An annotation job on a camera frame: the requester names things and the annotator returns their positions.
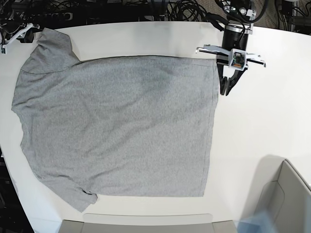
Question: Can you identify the blue translucent bag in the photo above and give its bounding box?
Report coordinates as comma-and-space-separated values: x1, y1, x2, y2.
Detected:
237, 211, 276, 233

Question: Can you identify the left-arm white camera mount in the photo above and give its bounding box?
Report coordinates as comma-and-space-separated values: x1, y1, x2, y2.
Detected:
195, 45, 266, 71

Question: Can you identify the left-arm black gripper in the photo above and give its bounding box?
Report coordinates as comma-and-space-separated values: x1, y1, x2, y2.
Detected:
216, 25, 249, 96

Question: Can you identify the grey T-shirt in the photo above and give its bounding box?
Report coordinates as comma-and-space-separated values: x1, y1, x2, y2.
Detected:
12, 29, 218, 212

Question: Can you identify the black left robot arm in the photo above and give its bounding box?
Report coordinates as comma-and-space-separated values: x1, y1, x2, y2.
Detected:
197, 0, 268, 96

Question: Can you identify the beige box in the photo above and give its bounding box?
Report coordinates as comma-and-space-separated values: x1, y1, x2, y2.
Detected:
255, 160, 311, 233
59, 214, 237, 233

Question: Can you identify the beige box at right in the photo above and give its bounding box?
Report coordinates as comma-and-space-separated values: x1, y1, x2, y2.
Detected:
255, 160, 311, 233

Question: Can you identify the beige box at front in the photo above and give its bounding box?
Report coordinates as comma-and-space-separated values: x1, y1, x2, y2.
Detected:
59, 214, 237, 233

